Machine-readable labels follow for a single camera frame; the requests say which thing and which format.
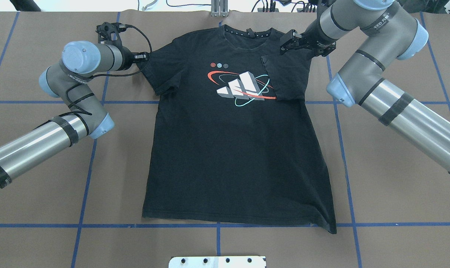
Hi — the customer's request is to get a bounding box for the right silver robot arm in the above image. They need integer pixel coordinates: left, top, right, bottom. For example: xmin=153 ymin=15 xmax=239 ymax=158
xmin=280 ymin=0 xmax=450 ymax=174

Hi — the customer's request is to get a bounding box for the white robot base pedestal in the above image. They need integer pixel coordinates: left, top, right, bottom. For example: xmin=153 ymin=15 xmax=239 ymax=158
xmin=168 ymin=255 xmax=267 ymax=268

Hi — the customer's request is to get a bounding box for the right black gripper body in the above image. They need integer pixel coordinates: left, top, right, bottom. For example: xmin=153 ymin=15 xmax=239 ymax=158
xmin=281 ymin=29 xmax=336 ymax=57

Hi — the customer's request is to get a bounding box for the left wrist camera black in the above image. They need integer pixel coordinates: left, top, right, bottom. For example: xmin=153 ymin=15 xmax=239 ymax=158
xmin=95 ymin=22 xmax=132 ymax=47

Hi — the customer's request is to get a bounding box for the black printed t-shirt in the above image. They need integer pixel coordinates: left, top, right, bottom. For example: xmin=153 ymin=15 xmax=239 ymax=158
xmin=142 ymin=25 xmax=336 ymax=234

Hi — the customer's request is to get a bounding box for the aluminium frame post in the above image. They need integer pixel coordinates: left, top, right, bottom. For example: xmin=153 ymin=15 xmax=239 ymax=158
xmin=211 ymin=0 xmax=229 ymax=17

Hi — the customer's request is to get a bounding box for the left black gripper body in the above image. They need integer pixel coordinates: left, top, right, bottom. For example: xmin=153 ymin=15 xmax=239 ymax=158
xmin=121 ymin=47 xmax=149 ymax=71

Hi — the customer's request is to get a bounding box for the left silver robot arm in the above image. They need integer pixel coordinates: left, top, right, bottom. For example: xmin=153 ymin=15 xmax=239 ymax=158
xmin=0 ymin=40 xmax=150 ymax=189

